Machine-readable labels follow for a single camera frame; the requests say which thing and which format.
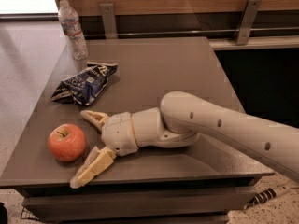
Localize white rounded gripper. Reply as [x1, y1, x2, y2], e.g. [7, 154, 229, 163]
[70, 110, 139, 189]

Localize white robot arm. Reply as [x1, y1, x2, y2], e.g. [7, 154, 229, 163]
[70, 91, 299, 189]

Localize red apple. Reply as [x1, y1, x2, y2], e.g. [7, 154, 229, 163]
[48, 124, 87, 162]

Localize blue crumpled snack bag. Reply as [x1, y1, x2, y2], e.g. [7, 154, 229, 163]
[50, 62, 118, 106]

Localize grey table drawer unit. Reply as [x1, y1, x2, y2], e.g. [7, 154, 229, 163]
[15, 176, 263, 224]

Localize clear plastic water bottle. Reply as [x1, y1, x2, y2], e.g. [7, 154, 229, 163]
[58, 0, 88, 61]

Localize black white striped floor object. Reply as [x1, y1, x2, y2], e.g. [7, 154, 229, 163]
[244, 185, 290, 209]

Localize left metal wall bracket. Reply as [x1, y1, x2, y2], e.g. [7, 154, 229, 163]
[100, 3, 118, 39]

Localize metal wall bracket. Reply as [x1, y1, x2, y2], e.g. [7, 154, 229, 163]
[100, 3, 118, 39]
[234, 0, 262, 45]

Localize right metal wall bracket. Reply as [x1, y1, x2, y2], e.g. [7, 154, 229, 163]
[234, 0, 262, 45]

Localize horizontal metal rail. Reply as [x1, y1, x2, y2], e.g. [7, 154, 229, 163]
[83, 25, 299, 39]

